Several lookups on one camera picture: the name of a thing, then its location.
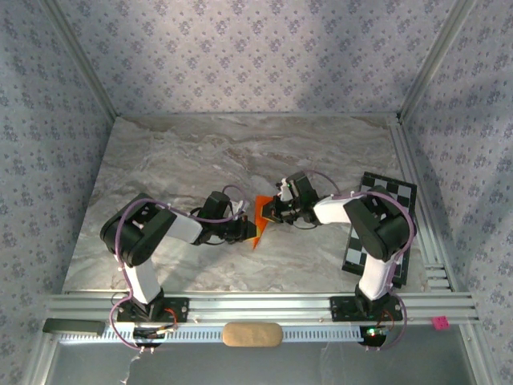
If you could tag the orange paper sheet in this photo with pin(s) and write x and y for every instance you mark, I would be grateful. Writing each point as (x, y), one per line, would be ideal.
(259, 232)

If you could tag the black white checkerboard panel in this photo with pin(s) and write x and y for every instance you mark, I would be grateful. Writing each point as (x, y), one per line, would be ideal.
(370, 181)

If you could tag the aluminium side rail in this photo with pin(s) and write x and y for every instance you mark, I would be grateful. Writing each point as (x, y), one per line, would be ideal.
(405, 160)

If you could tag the long aluminium mounting rail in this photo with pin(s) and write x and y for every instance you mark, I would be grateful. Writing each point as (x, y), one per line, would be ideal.
(260, 309)

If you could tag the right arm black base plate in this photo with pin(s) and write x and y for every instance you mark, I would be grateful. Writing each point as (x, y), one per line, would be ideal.
(340, 309)

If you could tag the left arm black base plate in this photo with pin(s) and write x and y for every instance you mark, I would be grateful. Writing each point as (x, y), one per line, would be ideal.
(178, 310)

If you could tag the tan oval pad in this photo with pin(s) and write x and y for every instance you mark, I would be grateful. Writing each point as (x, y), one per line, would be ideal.
(252, 335)

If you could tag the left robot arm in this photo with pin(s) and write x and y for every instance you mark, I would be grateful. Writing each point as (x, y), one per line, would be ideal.
(142, 280)

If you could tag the aluminium frame post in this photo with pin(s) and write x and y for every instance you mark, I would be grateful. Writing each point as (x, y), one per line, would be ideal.
(432, 60)
(83, 60)

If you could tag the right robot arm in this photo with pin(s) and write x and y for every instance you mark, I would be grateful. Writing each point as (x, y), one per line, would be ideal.
(372, 276)

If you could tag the thin aluminium edge rail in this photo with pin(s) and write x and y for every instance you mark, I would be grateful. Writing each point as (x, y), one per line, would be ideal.
(256, 115)

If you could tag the black flat bar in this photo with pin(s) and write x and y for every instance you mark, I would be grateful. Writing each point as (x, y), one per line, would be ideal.
(72, 327)

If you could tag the aluminium frame leg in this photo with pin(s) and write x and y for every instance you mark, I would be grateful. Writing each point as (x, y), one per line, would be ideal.
(479, 353)
(40, 361)

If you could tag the pink cube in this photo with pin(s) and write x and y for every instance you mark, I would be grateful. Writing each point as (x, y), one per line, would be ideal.
(440, 323)

